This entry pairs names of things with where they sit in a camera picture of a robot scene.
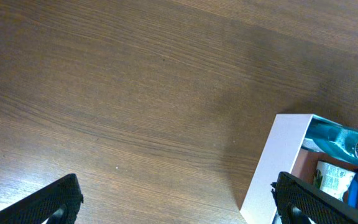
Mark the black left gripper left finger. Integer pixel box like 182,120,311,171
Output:
0,174,83,224

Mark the pink open cardboard box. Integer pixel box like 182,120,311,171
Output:
240,114,358,223

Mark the teal mouthwash bottle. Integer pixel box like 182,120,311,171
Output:
301,115,358,166

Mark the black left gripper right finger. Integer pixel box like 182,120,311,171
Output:
271,172,358,224

